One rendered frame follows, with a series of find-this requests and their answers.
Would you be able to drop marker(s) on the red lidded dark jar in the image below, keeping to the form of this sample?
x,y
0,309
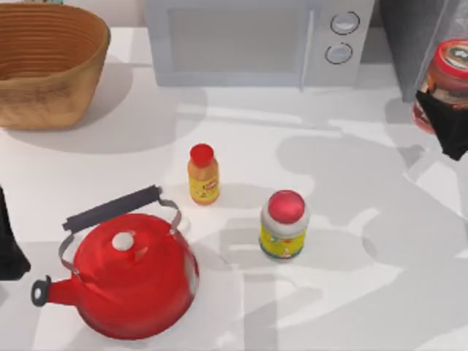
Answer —
x,y
448,69

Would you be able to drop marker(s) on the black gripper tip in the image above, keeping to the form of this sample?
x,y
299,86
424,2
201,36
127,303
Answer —
x,y
10,248

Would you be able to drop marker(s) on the red kettle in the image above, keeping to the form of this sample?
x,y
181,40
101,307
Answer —
x,y
135,278

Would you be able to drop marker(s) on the woven brown basket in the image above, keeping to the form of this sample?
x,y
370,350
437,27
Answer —
x,y
47,91

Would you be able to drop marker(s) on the orange bottle with red cap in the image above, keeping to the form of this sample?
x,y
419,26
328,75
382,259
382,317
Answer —
x,y
203,179

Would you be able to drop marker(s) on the round microwave knob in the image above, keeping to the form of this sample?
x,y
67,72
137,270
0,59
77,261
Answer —
x,y
345,23
339,53

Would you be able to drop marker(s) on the pale grey microwave oven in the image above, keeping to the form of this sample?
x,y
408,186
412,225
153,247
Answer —
x,y
234,44

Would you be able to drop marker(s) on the yellow labelled jar, red lid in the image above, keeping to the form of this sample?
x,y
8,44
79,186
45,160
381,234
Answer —
x,y
284,230

